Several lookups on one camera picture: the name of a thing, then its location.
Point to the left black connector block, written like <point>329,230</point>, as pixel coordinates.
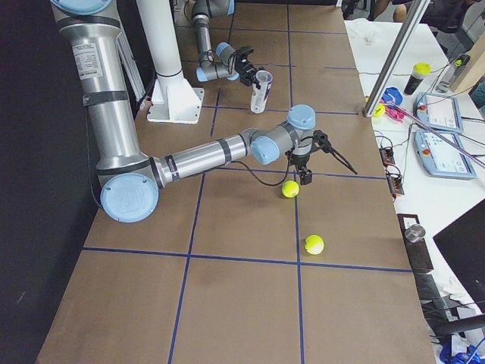
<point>387,155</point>

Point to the blue teach pendant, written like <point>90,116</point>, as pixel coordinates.
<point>439,158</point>
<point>438,111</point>

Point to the spare yellow tennis ball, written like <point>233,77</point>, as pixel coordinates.
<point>379,111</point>

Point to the crumpled white tissue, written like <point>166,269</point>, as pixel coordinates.
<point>362,32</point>

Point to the aluminium frame post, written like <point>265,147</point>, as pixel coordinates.
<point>409,23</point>

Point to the near blue teach pendant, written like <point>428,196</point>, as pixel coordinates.
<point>439,158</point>

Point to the black monitor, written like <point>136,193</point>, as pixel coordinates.
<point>462,246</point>

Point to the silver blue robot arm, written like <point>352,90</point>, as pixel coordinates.
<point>224,61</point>
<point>120,111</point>

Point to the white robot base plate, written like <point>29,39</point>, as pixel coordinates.
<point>177,104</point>

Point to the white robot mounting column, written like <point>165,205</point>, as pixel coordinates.
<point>158,26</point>

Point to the dark bottle with yellow lid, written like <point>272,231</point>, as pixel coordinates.
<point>419,72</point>

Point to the blue and pink cloth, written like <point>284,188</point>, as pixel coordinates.
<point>390,98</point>

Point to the black connector block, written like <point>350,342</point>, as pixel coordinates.
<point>387,155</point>
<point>394,181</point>

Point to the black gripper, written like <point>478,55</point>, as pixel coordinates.
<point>241,67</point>
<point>301,162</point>

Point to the clear Wilson tennis ball can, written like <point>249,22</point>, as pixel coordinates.
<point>260,91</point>

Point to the far blue teach pendant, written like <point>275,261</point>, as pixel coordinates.
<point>438,111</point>

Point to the right black connector block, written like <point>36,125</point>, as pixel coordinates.
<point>394,181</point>

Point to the small metal cup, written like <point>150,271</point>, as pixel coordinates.
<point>414,233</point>

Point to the person in black shirt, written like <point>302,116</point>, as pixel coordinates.
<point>442,15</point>

